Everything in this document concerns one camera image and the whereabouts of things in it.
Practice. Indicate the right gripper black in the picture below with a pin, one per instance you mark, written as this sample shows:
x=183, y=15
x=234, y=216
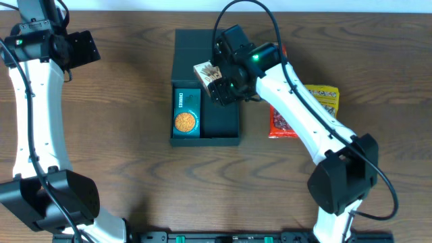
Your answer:
x=219, y=95

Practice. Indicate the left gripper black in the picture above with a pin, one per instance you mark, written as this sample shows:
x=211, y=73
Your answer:
x=84, y=46

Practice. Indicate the brown Pocky box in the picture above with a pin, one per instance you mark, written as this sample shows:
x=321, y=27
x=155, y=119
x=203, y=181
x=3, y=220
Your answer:
x=207, y=74

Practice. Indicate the black gift box with lid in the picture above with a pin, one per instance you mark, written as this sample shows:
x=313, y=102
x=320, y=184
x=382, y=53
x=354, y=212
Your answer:
x=219, y=126

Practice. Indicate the teal cookies box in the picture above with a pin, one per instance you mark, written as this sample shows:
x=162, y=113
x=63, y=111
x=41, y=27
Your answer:
x=186, y=113

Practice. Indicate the red Hello Panda box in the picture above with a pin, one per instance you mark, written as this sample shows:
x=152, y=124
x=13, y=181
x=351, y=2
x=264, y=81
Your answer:
x=283, y=47

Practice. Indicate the red Hacks candy bag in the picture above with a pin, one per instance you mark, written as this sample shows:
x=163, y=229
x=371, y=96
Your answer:
x=279, y=128

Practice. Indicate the yellow Hacks candy bag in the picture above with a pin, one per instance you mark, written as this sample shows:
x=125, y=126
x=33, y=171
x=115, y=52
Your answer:
x=327, y=96

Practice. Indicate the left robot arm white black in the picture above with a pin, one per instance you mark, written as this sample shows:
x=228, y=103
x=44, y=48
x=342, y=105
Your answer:
x=46, y=194

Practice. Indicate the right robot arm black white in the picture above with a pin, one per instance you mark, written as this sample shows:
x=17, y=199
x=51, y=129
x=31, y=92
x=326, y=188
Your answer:
x=346, y=165

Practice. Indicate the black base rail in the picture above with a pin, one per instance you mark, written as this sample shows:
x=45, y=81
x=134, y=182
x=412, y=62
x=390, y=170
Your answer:
x=284, y=237

